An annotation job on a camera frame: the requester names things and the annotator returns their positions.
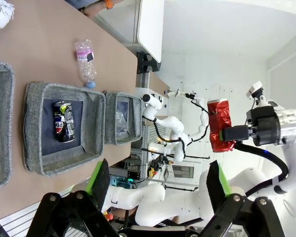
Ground aluminium table frame rail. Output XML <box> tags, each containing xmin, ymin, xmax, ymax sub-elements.
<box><xmin>0</xmin><ymin>190</ymin><xmax>74</xmax><ymax>237</ymax></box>

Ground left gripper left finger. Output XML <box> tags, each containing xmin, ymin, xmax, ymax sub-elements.
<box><xmin>27</xmin><ymin>158</ymin><xmax>119</xmax><ymax>237</ymax></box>

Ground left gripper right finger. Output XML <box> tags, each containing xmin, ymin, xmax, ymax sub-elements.
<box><xmin>199</xmin><ymin>160</ymin><xmax>287</xmax><ymax>237</ymax></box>

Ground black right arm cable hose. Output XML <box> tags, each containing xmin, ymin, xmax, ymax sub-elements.
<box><xmin>234</xmin><ymin>143</ymin><xmax>291</xmax><ymax>183</ymax></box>

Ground person's left hand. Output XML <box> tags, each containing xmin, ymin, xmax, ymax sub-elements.
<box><xmin>85</xmin><ymin>6</ymin><xmax>107</xmax><ymax>19</ymax></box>

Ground crushed bottle with purple label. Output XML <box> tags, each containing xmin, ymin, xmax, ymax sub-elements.
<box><xmin>74</xmin><ymin>39</ymin><xmax>97</xmax><ymax>89</ymax></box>

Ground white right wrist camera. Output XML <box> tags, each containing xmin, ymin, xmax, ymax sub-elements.
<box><xmin>245</xmin><ymin>80</ymin><xmax>265</xmax><ymax>108</ymax></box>

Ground gray fabric basket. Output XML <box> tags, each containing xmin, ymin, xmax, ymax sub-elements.
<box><xmin>105</xmin><ymin>90</ymin><xmax>143</xmax><ymax>146</ymax></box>
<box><xmin>0</xmin><ymin>58</ymin><xmax>15</xmax><ymax>190</ymax></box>
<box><xmin>23</xmin><ymin>81</ymin><xmax>106</xmax><ymax>177</ymax></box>

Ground black soda can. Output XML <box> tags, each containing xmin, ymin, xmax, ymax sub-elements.
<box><xmin>53</xmin><ymin>100</ymin><xmax>76</xmax><ymax>143</ymax></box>

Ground crushed red can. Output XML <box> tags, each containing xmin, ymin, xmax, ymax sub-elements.
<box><xmin>207</xmin><ymin>98</ymin><xmax>235</xmax><ymax>153</ymax></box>

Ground white paper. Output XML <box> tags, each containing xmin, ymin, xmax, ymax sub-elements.
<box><xmin>0</xmin><ymin>0</ymin><xmax>15</xmax><ymax>30</ymax></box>

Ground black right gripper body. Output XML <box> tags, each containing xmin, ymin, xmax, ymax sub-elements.
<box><xmin>246</xmin><ymin>106</ymin><xmax>282</xmax><ymax>146</ymax></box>

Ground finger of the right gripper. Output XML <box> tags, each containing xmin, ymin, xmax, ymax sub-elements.
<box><xmin>219</xmin><ymin>125</ymin><xmax>256</xmax><ymax>142</ymax></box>

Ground white table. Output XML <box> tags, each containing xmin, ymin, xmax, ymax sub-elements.
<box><xmin>96</xmin><ymin>0</ymin><xmax>163</xmax><ymax>74</ymax></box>

